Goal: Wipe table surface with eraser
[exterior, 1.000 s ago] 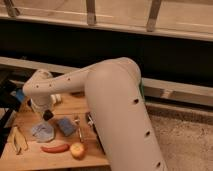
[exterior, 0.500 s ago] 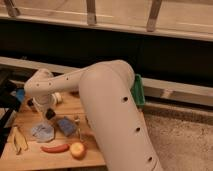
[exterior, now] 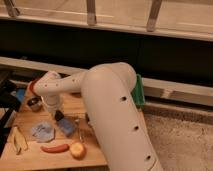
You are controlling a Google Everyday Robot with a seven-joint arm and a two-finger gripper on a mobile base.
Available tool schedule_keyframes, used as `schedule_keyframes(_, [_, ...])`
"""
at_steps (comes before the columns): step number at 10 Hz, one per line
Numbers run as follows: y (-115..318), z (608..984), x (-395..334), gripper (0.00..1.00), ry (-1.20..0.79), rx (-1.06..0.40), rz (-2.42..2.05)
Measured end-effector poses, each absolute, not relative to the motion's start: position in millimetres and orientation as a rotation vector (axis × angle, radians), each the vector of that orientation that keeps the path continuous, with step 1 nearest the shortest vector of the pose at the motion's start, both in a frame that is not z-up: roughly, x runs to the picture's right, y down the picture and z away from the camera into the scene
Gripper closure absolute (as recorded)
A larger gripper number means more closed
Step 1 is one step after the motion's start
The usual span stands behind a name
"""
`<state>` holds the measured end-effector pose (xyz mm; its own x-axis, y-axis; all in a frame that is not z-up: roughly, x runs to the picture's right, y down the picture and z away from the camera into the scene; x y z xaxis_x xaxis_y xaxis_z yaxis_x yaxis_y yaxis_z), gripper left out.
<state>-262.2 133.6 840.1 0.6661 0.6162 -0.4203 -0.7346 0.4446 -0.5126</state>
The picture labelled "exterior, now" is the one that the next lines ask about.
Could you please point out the red sausage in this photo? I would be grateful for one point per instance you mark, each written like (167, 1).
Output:
(55, 149)

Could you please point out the yellow red apple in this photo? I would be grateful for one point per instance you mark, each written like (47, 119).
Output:
(78, 150)

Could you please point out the red bowl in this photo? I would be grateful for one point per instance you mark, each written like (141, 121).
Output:
(31, 86)

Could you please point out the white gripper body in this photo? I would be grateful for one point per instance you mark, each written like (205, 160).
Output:
(52, 105)

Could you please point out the small metal can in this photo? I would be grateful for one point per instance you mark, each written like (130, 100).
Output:
(34, 104)

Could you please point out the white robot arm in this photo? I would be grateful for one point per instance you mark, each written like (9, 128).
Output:
(106, 93)

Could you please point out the blue crumpled cloth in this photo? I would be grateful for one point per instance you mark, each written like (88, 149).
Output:
(43, 132)

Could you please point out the metal spoon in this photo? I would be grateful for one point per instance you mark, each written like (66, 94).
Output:
(77, 122)

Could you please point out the green plastic tray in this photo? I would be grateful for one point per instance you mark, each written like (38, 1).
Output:
(138, 93)

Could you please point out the black eraser block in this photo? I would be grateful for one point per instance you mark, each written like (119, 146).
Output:
(58, 115)

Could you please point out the black chair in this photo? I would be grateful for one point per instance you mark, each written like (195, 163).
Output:
(7, 100)

